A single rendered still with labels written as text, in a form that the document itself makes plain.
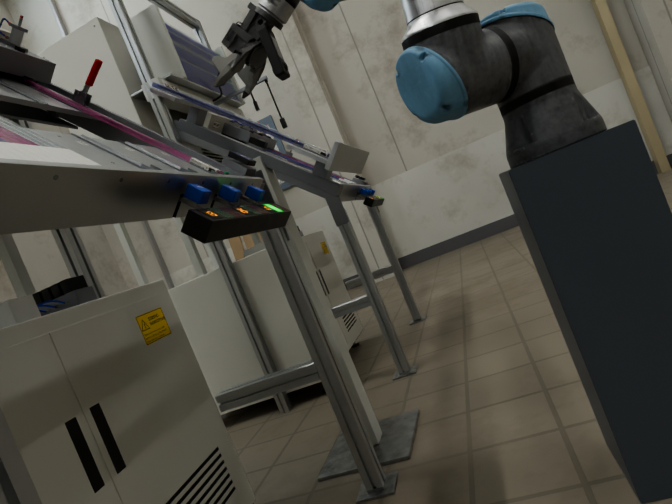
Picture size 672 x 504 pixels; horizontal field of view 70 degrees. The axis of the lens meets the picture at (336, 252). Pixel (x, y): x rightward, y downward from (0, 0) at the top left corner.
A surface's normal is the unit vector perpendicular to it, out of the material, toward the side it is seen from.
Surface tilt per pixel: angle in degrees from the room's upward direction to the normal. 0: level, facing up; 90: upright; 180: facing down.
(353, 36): 90
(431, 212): 90
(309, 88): 90
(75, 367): 90
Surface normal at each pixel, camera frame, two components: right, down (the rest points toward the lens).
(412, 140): -0.24, 0.13
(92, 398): 0.90, -0.36
